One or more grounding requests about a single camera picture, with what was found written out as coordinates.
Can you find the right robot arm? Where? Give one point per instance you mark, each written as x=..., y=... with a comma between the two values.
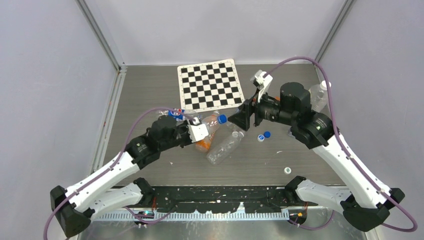
x=362, y=205

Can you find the clear plastic bottle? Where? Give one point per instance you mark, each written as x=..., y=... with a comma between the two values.
x=223, y=150

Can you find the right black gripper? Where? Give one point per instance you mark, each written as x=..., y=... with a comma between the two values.
x=241, y=118

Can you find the crushed Pepsi bottle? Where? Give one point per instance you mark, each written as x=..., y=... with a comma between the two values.
x=176, y=114

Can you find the tall bottle white cap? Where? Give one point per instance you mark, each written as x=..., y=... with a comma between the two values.
x=319, y=96

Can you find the checkerboard mat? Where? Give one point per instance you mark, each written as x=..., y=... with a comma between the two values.
x=209, y=86

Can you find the clear Pepsi bottle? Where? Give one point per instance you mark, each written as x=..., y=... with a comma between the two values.
x=211, y=123

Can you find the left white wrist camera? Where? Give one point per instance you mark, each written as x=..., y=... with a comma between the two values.
x=197, y=130

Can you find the white green bottle cap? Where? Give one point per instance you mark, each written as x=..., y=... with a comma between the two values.
x=287, y=170

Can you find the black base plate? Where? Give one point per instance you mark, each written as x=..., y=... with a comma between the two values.
x=225, y=200

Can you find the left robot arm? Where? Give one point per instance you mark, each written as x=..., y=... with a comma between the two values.
x=76, y=206

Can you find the white blue bottle cap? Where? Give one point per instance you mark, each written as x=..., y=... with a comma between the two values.
x=260, y=137

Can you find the orange drink bottle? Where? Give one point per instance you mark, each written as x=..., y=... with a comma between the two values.
x=205, y=144

